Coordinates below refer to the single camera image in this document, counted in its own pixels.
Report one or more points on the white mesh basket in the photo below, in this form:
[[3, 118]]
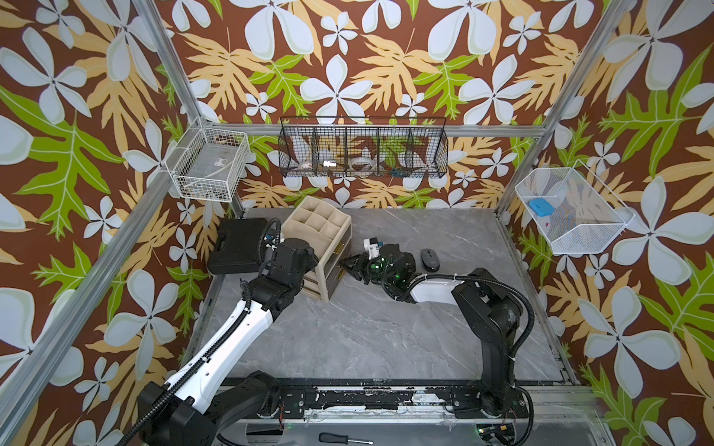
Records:
[[588, 216]]

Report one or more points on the black wire basket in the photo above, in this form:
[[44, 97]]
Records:
[[399, 147]]

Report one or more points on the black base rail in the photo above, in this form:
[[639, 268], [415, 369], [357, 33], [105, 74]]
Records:
[[292, 398]]

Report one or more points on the beige drawer organizer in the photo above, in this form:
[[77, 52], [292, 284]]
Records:
[[328, 231]]

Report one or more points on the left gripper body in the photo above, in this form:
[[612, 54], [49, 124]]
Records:
[[309, 262]]

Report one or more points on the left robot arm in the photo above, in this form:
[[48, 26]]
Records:
[[183, 411]]

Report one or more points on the blue object in basket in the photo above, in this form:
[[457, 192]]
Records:
[[541, 207]]

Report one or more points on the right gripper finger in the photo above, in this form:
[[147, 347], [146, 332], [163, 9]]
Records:
[[357, 274], [353, 263]]

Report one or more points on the black plastic case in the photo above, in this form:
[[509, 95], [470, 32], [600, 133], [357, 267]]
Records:
[[240, 246]]

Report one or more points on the white wire basket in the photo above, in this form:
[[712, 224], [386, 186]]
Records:
[[208, 161]]

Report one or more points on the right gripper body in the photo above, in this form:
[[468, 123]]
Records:
[[375, 271]]

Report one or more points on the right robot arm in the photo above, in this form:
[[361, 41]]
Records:
[[497, 313]]

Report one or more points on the black screwdriver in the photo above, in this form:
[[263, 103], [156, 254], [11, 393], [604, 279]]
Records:
[[331, 438]]

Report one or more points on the black computer mouse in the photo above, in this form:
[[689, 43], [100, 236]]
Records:
[[430, 261]]

